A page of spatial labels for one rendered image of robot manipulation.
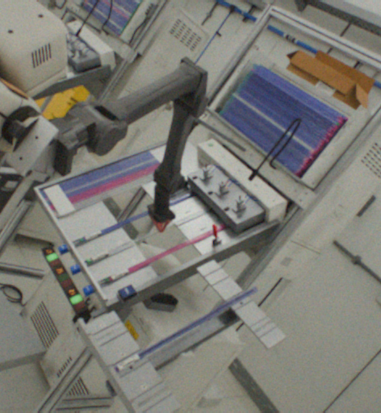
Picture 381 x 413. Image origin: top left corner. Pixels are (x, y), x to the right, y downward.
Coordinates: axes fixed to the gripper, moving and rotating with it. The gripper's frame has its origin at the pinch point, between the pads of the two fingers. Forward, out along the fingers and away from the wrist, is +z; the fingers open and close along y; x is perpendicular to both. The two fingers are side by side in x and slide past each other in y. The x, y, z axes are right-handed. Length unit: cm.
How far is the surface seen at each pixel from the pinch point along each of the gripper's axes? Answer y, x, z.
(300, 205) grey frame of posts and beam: -25, -44, -13
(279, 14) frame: 42, -82, -55
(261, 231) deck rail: -21.4, -30.1, -3.0
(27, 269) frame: 50, 39, 47
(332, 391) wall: -36, -105, 147
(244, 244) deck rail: -21.3, -23.3, 0.9
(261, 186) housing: -7.8, -39.7, -11.0
